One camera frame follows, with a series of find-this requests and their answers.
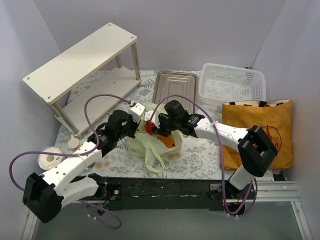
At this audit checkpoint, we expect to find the light green plastic grocery bag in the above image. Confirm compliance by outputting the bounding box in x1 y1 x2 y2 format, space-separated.
126 116 183 173

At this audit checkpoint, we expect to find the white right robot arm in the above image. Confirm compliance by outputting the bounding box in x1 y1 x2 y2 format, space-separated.
144 100 278 199

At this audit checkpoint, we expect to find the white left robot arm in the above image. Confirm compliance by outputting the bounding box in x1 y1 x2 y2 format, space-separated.
22 104 145 223

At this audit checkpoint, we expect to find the long orange toy bread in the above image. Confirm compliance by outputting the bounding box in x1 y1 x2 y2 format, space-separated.
157 135 176 149

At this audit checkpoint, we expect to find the floral patterned table mat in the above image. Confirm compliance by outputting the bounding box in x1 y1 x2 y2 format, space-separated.
55 69 275 181

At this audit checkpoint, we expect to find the stainless steel tray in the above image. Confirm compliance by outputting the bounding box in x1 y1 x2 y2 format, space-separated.
152 71 198 104

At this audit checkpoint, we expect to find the small round wooden spoon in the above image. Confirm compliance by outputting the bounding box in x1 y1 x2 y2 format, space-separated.
67 135 80 150

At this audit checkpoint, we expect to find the white wooden two-tier shelf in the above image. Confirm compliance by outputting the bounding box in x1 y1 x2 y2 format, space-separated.
23 22 142 137

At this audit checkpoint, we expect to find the white plastic perforated basket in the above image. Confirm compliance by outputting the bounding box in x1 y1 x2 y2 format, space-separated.
198 63 266 106

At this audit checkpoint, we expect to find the mustard yellow tote bag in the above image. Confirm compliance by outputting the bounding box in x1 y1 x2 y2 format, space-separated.
221 99 294 170

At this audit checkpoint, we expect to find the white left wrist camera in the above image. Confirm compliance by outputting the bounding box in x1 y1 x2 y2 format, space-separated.
128 101 145 124

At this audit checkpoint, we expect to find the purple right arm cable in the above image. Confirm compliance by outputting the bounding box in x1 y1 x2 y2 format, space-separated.
149 94 258 217

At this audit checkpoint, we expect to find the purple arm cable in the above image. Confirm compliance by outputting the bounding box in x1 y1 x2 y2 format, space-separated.
149 94 258 217
9 93 133 229

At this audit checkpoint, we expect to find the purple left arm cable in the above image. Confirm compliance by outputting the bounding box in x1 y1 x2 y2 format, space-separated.
9 93 133 229

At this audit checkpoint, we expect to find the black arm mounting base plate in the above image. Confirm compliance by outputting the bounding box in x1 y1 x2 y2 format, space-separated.
100 177 224 211

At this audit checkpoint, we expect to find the aluminium frame rail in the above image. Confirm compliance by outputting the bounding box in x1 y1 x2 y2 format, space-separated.
21 181 313 240

